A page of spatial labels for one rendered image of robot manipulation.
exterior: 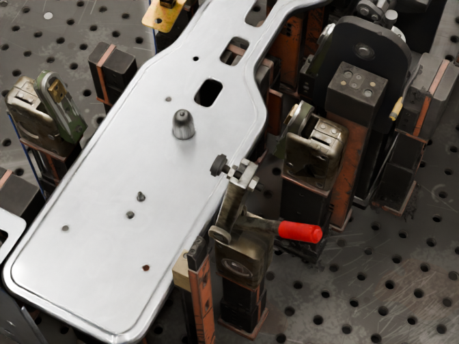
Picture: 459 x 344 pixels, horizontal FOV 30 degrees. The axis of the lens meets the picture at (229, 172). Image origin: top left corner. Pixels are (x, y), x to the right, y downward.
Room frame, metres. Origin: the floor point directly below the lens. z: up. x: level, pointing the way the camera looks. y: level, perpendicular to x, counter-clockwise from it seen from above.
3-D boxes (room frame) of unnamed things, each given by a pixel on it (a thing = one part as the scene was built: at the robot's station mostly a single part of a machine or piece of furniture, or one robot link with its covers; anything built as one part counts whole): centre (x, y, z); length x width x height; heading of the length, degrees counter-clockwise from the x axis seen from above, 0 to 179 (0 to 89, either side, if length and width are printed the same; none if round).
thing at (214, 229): (0.46, 0.01, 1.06); 0.03 x 0.01 x 0.03; 62
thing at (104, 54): (0.80, 0.18, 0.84); 0.11 x 0.08 x 0.29; 62
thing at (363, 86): (0.66, -0.18, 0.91); 0.07 x 0.05 x 0.42; 62
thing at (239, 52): (0.80, -0.01, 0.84); 0.12 x 0.05 x 0.29; 62
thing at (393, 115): (0.66, -0.25, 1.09); 0.10 x 0.01 x 0.01; 152
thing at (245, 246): (0.47, -0.02, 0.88); 0.07 x 0.06 x 0.35; 62
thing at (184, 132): (0.66, 0.07, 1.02); 0.03 x 0.03 x 0.07
